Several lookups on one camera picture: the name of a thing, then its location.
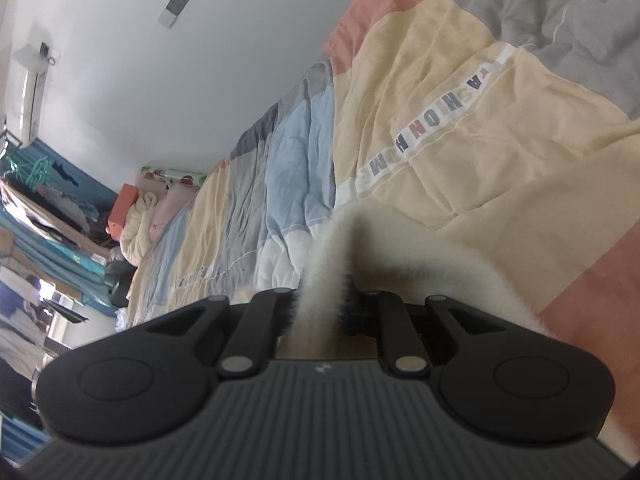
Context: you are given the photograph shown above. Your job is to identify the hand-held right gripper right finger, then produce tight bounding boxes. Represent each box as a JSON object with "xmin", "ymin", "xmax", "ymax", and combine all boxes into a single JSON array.
[{"xmin": 343, "ymin": 285, "xmax": 502, "ymax": 377}]

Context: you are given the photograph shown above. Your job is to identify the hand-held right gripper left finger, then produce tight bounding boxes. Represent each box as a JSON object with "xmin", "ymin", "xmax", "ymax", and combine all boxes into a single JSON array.
[{"xmin": 145, "ymin": 287, "xmax": 301, "ymax": 379}]

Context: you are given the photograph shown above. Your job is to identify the cream striped fuzzy sweater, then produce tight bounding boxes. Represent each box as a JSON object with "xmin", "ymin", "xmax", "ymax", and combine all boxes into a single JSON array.
[{"xmin": 277, "ymin": 203, "xmax": 640, "ymax": 461}]

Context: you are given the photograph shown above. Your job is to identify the hanging clothes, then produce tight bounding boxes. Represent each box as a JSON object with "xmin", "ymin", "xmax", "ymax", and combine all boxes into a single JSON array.
[{"xmin": 0, "ymin": 162, "xmax": 103, "ymax": 241}]

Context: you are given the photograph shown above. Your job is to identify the green clothes hangers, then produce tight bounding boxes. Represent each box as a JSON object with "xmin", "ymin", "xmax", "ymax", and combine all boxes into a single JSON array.
[{"xmin": 7, "ymin": 156, "xmax": 58, "ymax": 187}]

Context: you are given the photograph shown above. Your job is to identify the pink cloth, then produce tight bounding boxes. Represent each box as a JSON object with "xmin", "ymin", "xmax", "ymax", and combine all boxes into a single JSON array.
[{"xmin": 149, "ymin": 184, "xmax": 197, "ymax": 242}]

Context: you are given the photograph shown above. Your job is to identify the dark grey bag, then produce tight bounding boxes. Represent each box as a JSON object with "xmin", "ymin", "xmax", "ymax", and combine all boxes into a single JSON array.
[{"xmin": 104, "ymin": 247, "xmax": 136, "ymax": 308}]

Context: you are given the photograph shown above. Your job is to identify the cream blanket bundle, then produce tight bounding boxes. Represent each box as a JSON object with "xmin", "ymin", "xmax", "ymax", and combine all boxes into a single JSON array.
[{"xmin": 119, "ymin": 192, "xmax": 162, "ymax": 267}]

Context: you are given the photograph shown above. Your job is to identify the orange box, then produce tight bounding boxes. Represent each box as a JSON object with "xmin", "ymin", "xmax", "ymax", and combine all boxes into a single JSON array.
[{"xmin": 107, "ymin": 183, "xmax": 139, "ymax": 242}]

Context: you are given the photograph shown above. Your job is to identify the patchwork pastel quilt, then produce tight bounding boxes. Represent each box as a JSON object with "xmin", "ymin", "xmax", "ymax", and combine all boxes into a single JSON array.
[{"xmin": 117, "ymin": 0, "xmax": 640, "ymax": 356}]

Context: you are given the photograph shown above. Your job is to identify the blue curtain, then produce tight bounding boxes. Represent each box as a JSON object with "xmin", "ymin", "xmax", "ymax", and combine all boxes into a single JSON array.
[{"xmin": 0, "ymin": 139, "xmax": 123, "ymax": 318}]

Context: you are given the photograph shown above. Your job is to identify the white air conditioner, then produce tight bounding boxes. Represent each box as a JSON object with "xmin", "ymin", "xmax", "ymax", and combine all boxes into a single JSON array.
[{"xmin": 12, "ymin": 41, "xmax": 57, "ymax": 144}]

